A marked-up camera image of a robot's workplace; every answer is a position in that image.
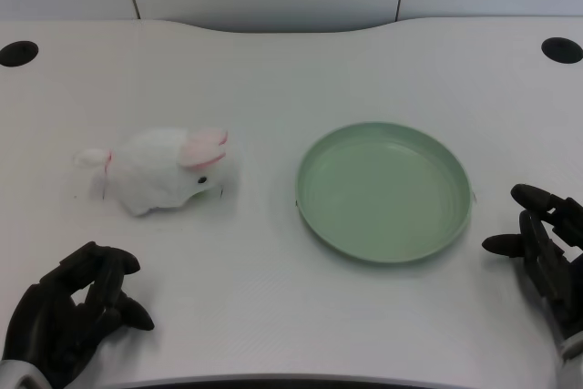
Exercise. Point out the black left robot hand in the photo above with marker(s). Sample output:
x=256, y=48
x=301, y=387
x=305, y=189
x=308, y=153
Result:
x=50, y=307

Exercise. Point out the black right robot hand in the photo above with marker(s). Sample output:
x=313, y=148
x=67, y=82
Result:
x=544, y=243

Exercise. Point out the white plush rabbit doll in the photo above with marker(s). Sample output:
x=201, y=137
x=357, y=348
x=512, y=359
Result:
x=159, y=172

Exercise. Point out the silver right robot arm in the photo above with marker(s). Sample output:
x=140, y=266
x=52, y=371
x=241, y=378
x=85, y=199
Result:
x=573, y=361

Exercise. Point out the green round plate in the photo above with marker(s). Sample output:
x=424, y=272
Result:
x=382, y=193

